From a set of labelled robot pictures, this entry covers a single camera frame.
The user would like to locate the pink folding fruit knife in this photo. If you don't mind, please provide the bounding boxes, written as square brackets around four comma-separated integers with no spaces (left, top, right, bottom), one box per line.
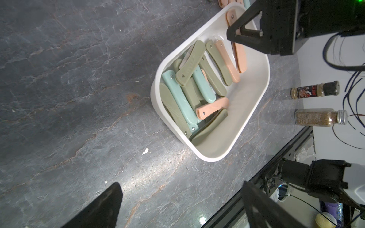
[218,0,228,9]

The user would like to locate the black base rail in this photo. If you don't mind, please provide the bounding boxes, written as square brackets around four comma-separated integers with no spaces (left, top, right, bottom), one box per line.
[202,126,314,228]

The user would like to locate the glass spice jar silver cap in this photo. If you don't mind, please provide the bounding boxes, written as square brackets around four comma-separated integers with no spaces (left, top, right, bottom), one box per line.
[295,108,348,127]

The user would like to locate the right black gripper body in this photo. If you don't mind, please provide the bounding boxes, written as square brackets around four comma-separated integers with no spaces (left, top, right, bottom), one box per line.
[260,1,365,56]

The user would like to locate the olive knife in box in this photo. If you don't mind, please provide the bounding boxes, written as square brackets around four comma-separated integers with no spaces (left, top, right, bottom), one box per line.
[199,54,227,97]

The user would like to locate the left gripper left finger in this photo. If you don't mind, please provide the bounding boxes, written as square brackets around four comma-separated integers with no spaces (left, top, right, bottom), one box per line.
[63,182,123,228]

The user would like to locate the olive knife second row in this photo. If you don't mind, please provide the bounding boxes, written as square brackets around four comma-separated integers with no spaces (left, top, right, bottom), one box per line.
[205,40,233,86]

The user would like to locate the long teal knife in box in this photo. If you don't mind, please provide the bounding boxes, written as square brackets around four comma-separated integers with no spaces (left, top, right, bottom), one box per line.
[162,70,198,125]

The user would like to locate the teal folding knife middle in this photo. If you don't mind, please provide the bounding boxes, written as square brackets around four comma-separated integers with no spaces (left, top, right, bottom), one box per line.
[193,66,216,103]

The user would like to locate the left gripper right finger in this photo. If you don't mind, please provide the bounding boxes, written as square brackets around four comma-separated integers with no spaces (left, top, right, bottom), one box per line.
[240,181,304,228]

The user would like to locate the white plastic storage box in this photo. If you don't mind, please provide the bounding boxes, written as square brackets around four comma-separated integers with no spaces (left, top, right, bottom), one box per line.
[151,3,271,162]

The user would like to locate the olive folding knife top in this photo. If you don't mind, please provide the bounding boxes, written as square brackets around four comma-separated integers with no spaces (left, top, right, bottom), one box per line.
[175,40,205,86]

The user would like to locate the spice jar black cap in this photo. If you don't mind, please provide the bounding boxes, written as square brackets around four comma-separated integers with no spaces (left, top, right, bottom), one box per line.
[290,81,340,99]

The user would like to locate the pink knife second row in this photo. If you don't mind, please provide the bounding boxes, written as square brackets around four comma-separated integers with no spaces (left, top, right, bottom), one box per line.
[226,9,247,73]

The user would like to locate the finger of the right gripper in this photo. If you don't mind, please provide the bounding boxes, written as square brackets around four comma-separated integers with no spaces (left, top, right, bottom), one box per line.
[227,29,271,54]
[227,0,264,37]

